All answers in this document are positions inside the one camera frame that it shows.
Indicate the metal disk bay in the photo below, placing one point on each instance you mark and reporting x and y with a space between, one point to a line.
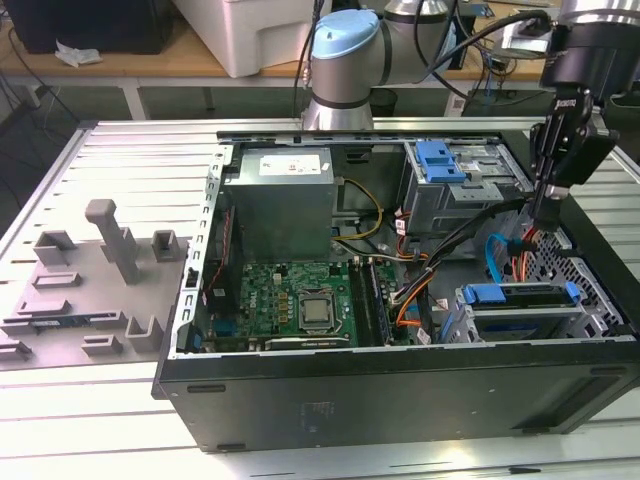
462 322

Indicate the silver CPU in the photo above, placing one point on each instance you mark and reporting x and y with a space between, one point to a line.
316 311

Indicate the grey metal drive cage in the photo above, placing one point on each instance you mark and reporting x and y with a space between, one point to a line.
435 205

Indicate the black PC case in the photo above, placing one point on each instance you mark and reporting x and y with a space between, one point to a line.
350 400

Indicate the large black box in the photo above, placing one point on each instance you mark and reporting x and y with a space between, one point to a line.
100 25

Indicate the hard disk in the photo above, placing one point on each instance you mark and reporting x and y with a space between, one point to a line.
530 295

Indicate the blue plastic drive bracket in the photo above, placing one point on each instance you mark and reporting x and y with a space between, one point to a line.
440 160

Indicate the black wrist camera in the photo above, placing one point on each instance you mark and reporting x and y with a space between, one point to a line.
585 155

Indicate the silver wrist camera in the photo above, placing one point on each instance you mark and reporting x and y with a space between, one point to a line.
520 42

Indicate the grey parts rack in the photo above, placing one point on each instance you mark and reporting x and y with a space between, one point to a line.
90 290

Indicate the blue RAM stick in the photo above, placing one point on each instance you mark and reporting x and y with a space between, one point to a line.
60 323

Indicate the black case fan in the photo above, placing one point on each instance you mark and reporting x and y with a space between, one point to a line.
225 260

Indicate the CPU socket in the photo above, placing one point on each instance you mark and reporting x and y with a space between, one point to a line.
319 328

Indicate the crumpled white tissue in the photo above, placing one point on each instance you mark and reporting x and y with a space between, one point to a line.
75 55

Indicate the wooden desk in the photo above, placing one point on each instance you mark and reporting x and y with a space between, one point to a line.
150 62

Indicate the black graphics card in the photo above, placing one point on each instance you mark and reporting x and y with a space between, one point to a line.
305 343

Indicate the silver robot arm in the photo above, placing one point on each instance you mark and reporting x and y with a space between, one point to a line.
340 75

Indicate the green motherboard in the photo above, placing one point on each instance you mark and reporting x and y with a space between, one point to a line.
270 280

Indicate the black RAM slot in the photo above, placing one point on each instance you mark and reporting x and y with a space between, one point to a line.
361 301
380 301
374 301
367 301

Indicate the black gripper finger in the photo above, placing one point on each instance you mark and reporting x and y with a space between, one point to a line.
562 165
539 150

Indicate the grey power supply unit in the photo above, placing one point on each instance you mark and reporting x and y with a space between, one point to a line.
280 220

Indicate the black waste bin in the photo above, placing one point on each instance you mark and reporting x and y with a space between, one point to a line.
385 105

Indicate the white plastic box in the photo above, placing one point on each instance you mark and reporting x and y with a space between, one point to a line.
260 35

